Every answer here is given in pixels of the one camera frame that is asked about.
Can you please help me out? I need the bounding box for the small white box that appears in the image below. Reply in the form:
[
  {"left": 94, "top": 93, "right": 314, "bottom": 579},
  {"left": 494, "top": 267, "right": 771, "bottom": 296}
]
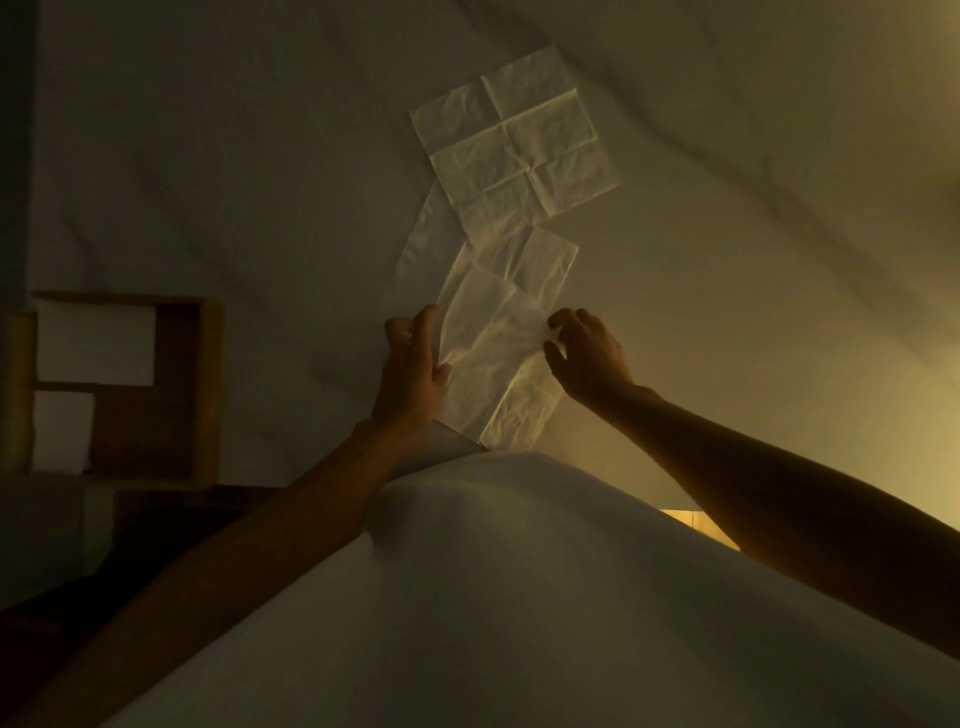
[{"left": 30, "top": 389, "right": 96, "bottom": 475}]

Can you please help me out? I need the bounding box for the yellow cardboard box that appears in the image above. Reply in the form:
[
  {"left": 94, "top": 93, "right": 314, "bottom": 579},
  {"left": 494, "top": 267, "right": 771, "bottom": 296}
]
[{"left": 658, "top": 507, "right": 742, "bottom": 554}]

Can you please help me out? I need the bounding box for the person's white shirt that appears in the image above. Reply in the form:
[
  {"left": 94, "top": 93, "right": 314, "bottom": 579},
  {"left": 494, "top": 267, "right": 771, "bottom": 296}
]
[{"left": 101, "top": 448, "right": 960, "bottom": 728}]

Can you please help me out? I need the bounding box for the thin translucent tissue sheet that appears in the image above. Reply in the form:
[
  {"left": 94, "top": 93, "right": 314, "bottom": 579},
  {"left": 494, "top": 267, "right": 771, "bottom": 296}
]
[{"left": 381, "top": 180, "right": 472, "bottom": 325}]

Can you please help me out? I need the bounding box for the person's right forearm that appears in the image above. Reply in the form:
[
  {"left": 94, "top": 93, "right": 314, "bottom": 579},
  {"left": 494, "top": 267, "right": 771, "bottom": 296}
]
[{"left": 598, "top": 382, "right": 960, "bottom": 663}]

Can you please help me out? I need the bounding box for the large white box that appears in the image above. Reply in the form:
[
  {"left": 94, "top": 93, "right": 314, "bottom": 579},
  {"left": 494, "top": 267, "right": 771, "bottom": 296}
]
[{"left": 34, "top": 298, "right": 158, "bottom": 389}]

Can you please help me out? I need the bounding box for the person's left hand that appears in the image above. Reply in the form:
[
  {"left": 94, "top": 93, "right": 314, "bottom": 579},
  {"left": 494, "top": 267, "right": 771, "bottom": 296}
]
[{"left": 372, "top": 303, "right": 453, "bottom": 445}]

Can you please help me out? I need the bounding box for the wooden shelf unit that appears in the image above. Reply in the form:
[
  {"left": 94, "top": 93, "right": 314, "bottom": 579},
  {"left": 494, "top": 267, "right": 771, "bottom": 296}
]
[{"left": 0, "top": 291, "right": 225, "bottom": 493}]

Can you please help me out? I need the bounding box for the unfolded creased white paper napkin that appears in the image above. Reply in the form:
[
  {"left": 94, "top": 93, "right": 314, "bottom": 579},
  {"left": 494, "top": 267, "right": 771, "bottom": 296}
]
[{"left": 409, "top": 42, "right": 621, "bottom": 235}]

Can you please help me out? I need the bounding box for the person's right hand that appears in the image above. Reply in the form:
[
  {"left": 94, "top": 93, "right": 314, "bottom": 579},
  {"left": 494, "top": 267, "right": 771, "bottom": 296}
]
[{"left": 543, "top": 306, "right": 639, "bottom": 411}]

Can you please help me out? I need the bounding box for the person's left forearm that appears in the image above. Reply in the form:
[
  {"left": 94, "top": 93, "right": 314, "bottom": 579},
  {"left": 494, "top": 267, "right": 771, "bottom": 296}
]
[{"left": 0, "top": 416, "right": 408, "bottom": 728}]

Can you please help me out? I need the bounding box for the half-folded white paper napkin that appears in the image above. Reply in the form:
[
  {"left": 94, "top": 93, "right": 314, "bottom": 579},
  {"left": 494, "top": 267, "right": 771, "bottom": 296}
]
[{"left": 433, "top": 223, "right": 581, "bottom": 453}]

